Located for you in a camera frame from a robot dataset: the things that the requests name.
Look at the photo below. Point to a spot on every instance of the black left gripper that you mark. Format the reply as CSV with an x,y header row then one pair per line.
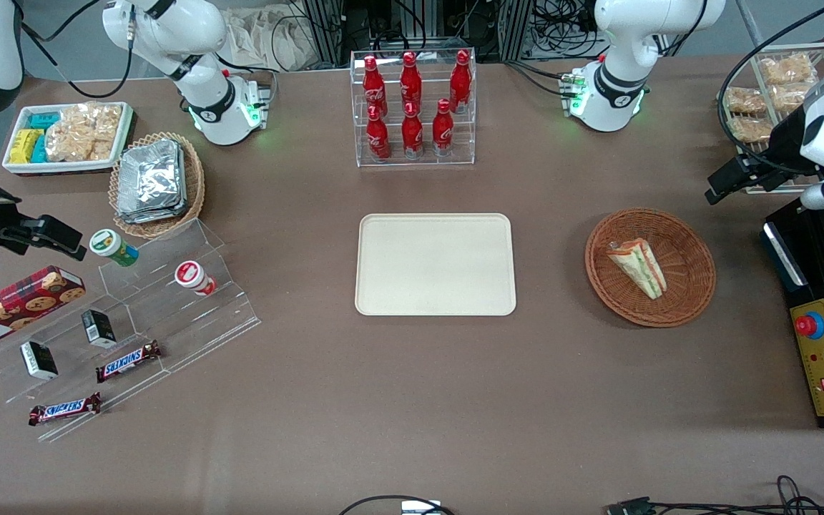
x,y
782,151

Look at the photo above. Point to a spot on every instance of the small black box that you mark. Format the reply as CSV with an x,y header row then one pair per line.
x,y
99,329
39,360

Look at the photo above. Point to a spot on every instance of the green lidded snack cup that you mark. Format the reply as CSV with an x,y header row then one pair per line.
x,y
111,247

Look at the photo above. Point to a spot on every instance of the clear acrylic bottle rack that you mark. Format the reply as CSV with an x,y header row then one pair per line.
x,y
412,161

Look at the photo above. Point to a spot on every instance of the white rectangular snack tray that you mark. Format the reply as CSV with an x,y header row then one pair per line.
x,y
18,166

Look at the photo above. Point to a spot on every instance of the red cola bottle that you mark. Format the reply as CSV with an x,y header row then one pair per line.
x,y
443,129
413,132
460,80
410,82
373,86
378,136

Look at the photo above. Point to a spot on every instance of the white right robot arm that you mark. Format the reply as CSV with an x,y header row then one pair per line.
x,y
169,36

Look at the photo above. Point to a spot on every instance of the clear bag of fried snacks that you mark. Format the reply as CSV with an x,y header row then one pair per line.
x,y
792,96
748,129
787,69
744,100

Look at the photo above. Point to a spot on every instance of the yellow snack packet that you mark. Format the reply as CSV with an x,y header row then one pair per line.
x,y
24,146

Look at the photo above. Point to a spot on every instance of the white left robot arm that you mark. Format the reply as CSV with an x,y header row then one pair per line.
x,y
626,43

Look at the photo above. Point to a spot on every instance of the beige cloth bag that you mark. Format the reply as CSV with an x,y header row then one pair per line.
x,y
269,39

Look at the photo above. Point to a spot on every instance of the clear bag of rice crackers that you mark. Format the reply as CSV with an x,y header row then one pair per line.
x,y
83,132

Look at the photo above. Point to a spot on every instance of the beige plastic tray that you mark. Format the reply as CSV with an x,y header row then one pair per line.
x,y
433,265

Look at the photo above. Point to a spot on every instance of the teal snack packet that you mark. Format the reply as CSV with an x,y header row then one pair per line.
x,y
39,150
43,121

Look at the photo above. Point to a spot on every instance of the silver foil packet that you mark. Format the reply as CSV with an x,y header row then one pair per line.
x,y
147,216
151,175

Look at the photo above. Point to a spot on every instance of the round brown wicker basket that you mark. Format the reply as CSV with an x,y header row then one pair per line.
x,y
684,286

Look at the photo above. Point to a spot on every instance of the oval wicker basket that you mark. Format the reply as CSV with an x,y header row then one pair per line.
x,y
194,179

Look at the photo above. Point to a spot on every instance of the clear acrylic stepped display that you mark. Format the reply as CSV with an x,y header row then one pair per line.
x,y
190,336

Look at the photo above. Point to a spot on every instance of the red tartan cookie box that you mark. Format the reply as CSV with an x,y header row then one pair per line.
x,y
18,307

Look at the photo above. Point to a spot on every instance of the triangle sandwich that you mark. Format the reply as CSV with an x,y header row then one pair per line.
x,y
639,268

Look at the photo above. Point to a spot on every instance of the brown Snickers bar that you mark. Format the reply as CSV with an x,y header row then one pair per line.
x,y
128,361
65,409

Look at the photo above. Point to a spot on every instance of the red lidded snack cup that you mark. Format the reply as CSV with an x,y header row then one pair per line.
x,y
194,277

